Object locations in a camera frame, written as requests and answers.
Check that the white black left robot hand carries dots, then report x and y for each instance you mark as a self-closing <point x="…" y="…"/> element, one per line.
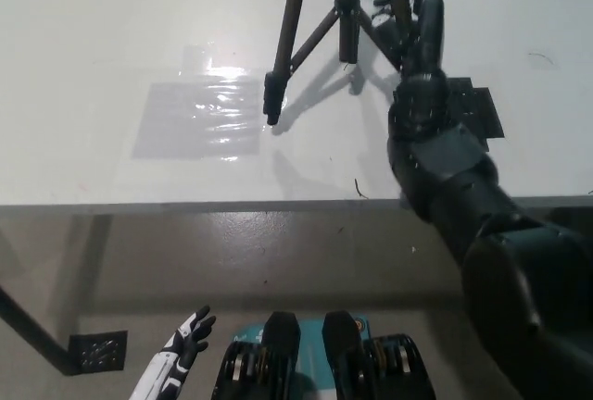
<point x="183" y="349"/>

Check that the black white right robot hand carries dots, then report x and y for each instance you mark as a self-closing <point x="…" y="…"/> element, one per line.
<point x="431" y="34"/>

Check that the bronze black camera tripod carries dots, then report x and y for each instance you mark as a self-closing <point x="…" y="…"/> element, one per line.
<point x="287" y="25"/>

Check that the black metal table leg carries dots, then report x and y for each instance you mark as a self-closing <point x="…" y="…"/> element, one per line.
<point x="32" y="330"/>

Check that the black tape patch on table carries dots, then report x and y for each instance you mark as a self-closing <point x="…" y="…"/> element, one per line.
<point x="487" y="108"/>

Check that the thin dark thread scrap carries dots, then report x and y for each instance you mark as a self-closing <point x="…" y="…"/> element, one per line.
<point x="360" y="189"/>

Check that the clear plastic sheet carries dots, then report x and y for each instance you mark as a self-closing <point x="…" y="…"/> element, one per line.
<point x="194" y="122"/>

